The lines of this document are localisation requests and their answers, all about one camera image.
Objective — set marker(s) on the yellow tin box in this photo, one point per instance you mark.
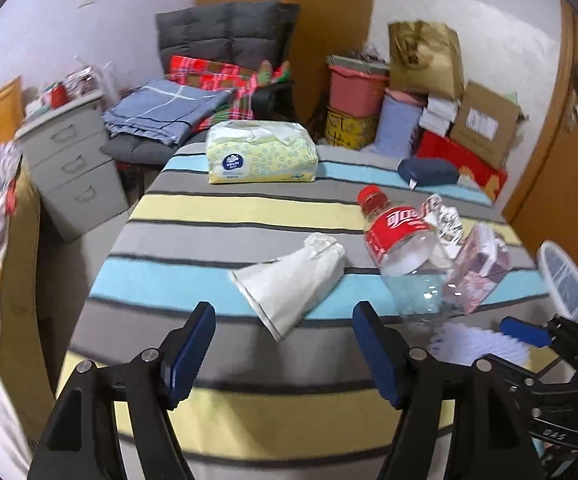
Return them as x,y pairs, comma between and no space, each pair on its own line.
349,131

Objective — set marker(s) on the white paper bag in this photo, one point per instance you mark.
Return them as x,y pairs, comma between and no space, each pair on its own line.
282,291

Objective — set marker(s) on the brown paper bag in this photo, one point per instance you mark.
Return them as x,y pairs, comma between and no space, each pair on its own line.
425,58

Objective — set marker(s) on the grey drawer cabinet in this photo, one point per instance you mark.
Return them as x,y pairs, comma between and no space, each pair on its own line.
79,185

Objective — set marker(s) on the open cardboard box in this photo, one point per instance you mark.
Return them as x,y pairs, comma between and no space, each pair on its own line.
486,124

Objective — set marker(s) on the clear cola bottle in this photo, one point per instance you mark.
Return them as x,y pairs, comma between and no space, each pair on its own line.
406,251

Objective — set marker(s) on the white foam net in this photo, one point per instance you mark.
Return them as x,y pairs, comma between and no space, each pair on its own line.
459,344

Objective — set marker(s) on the navy glasses case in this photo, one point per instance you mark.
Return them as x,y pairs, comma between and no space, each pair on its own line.
427,172

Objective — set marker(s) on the red plaid blanket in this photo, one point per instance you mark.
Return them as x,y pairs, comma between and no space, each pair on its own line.
220,76

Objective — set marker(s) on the pink plastic bucket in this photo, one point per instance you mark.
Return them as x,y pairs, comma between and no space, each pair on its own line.
356,93

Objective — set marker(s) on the striped tablecloth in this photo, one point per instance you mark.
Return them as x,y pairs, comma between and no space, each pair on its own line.
283,392

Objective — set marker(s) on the stacked white small boxes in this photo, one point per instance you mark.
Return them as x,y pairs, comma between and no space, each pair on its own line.
439,115

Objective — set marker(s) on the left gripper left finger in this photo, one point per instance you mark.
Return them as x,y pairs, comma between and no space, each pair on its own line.
183,351

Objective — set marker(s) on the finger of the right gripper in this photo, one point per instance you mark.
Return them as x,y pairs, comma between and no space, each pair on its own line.
537,336

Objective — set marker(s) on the wooden door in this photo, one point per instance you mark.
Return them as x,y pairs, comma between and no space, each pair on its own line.
544,205

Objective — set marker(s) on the grey cushioned chair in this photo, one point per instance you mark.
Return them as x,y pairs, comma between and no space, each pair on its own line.
241,33

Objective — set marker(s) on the red gift box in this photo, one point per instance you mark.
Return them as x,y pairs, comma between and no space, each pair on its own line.
490,179

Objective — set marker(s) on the white trash bin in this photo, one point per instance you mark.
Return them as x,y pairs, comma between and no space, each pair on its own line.
560,275

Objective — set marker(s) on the bed with floral quilt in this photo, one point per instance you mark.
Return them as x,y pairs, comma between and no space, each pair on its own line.
26,397

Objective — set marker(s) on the tissue pack yellow green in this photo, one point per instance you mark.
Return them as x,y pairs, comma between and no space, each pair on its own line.
260,151

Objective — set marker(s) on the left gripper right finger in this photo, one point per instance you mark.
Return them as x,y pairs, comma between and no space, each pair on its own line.
385,352

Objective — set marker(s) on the light blue round container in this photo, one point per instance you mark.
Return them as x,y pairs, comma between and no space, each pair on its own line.
397,127

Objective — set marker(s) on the folded blue blanket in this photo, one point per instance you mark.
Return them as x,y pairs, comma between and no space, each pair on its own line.
164,111

